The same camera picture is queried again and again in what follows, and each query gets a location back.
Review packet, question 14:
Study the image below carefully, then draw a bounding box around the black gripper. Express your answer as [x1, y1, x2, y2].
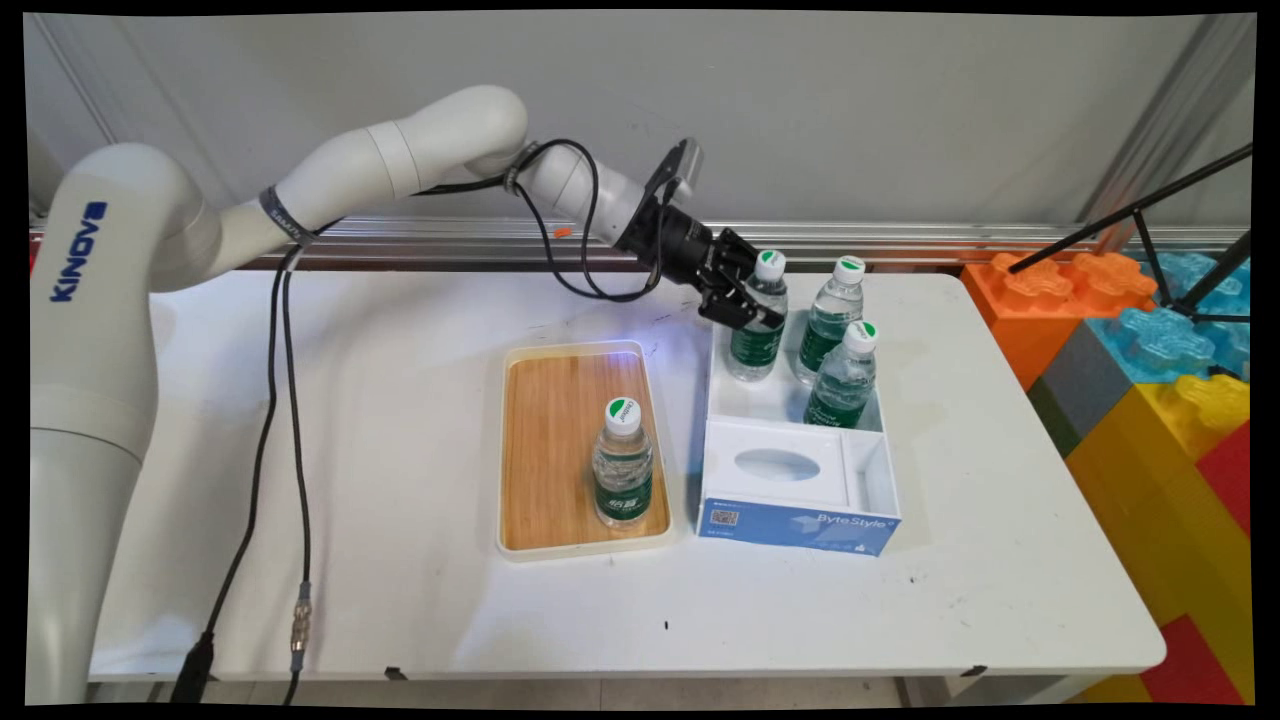
[640, 205, 788, 333]

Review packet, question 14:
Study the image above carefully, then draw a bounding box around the clear water bottle green label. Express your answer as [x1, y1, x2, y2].
[795, 256, 867, 386]
[805, 320, 879, 429]
[727, 250, 789, 383]
[592, 397, 655, 529]

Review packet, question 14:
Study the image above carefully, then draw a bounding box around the wooden tray white rim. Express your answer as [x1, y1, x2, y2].
[497, 340, 677, 563]

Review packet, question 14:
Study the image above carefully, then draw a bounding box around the white printed cardboard box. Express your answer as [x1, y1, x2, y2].
[697, 320, 903, 558]

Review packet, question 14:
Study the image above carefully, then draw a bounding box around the orange toy building block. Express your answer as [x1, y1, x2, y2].
[962, 250, 1161, 393]

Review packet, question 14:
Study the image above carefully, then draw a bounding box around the gray toy building block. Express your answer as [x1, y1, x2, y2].
[1028, 318, 1141, 459]

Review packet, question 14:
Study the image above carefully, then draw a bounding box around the black tripod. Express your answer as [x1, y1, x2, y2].
[1008, 143, 1253, 326]

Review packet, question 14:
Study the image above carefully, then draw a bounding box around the translucent blue toy block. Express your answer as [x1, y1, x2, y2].
[1085, 250, 1251, 383]

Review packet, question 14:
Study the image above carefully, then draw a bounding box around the yellow toy building block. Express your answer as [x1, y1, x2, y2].
[1065, 373, 1253, 701]

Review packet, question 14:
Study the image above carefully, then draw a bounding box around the red toy building block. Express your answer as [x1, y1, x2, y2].
[1140, 615, 1246, 706]
[1195, 420, 1253, 536]

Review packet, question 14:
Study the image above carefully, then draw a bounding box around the black looped wrist cable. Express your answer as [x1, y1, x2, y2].
[505, 138, 666, 304]

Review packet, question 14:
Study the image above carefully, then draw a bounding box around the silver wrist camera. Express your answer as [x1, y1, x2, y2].
[648, 138, 707, 206]

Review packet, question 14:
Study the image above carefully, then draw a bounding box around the aluminium wall rail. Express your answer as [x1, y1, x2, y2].
[30, 215, 1251, 273]

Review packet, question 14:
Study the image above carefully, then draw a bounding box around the aluminium diagonal post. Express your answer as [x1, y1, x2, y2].
[1080, 15, 1253, 226]

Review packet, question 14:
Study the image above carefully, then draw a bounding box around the black velcro arm strap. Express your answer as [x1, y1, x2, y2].
[258, 186, 316, 249]

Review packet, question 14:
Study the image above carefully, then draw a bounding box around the black cable with metal connector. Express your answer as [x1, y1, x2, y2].
[280, 250, 316, 706]

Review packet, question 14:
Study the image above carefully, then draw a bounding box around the black cable with black plug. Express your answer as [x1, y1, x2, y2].
[168, 245, 301, 706]

